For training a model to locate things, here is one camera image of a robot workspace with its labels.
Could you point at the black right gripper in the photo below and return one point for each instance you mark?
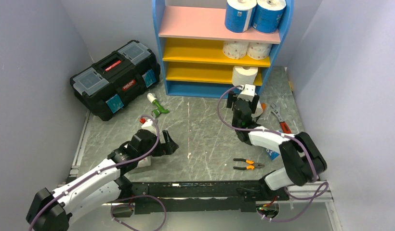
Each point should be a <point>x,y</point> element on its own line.
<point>232,97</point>

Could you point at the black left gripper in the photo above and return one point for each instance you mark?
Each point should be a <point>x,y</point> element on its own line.
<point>166,148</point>

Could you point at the plain white roll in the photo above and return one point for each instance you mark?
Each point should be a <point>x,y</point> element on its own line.
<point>243,75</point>
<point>258,111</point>

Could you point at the white dotted roll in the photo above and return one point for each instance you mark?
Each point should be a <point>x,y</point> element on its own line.
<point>235,49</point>

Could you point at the blue cartoon roll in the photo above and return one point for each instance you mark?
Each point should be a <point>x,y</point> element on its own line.
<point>267,15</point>

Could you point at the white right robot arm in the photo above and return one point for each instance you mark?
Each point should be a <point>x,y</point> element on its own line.
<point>302,160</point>

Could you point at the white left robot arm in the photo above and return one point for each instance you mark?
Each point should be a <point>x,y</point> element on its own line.
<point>55,210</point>

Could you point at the blue shelf unit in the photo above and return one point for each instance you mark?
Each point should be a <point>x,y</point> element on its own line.
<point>190,46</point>

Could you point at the green pipe valve fitting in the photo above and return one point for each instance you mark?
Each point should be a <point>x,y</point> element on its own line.
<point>159,108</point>

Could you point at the black toolbox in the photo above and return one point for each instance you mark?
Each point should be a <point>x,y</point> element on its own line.
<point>113,82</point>

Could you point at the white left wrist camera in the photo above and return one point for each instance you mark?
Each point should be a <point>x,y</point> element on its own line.
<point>148,124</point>

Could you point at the red handled adjustable wrench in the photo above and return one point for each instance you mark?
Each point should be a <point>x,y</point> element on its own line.
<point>275,110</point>

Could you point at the orange handled pliers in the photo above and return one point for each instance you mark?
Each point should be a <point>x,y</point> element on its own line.
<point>251,165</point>

